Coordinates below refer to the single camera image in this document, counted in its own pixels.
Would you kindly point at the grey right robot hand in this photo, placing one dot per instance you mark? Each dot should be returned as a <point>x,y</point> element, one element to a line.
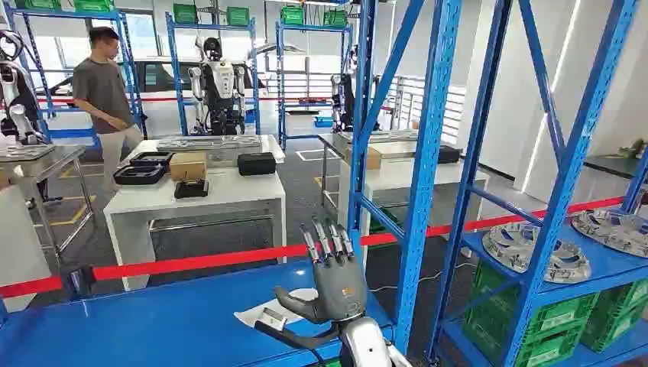
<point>336,289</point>

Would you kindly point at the metal parts tray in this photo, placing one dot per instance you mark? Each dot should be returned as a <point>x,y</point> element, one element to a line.
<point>25,151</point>
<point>207,143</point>
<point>390,136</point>

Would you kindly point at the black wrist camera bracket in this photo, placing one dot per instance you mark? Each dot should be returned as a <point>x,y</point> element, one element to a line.
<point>298,339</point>

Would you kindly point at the white black humanoid robot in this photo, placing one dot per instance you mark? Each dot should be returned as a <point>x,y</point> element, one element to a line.
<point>345,96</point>
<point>218,86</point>
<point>15,91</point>

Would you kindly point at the black barrier post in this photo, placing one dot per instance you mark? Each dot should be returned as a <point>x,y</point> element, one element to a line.
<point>81,282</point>

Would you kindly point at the white car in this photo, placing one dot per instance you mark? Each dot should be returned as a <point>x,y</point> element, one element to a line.
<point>152,76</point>

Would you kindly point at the dark table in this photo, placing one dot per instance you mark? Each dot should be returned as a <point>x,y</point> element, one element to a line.
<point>607,164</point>

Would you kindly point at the small black device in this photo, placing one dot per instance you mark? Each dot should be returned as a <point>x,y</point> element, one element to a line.
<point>191,189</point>

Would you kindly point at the steel table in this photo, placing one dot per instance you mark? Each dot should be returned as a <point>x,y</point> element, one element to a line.
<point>331,144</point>
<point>45,162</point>

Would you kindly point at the round metal wheel part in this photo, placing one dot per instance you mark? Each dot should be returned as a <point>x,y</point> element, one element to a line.
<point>567,263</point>
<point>612,230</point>

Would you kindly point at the large blue steel shelf rack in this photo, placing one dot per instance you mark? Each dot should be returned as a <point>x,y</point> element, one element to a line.
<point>424,152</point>

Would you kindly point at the white table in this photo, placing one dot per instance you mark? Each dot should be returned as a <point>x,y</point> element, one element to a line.
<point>400,175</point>
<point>233,190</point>

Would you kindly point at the red barrier belt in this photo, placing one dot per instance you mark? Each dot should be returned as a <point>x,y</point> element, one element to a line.
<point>202,262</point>

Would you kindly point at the black foam tray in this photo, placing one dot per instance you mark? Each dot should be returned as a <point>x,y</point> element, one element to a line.
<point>139,175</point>
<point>152,159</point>

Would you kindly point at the blue plastic bin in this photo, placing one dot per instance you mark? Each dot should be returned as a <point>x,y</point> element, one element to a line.
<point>323,122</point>

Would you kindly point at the blue background shelf rack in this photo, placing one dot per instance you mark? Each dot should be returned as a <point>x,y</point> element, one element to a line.
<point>134,91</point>
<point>280,76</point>
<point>177,76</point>

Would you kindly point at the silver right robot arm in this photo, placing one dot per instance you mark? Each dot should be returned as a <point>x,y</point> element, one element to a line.
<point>365,344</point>

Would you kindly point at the white plastic panel part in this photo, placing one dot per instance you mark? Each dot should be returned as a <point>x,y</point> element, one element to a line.
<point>253,313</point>

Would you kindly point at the black carry case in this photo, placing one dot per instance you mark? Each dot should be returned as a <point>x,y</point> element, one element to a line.
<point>256,164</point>
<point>449,154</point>

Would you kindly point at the person in grey shirt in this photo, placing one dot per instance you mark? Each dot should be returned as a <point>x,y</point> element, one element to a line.
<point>101,86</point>

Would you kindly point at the cardboard box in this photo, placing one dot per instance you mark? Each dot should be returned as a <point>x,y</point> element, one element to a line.
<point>373,159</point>
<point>188,166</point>

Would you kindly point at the green labelled crate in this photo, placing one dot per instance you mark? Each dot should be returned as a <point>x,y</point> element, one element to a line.
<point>607,329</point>
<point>549,354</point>
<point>567,311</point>
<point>627,299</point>

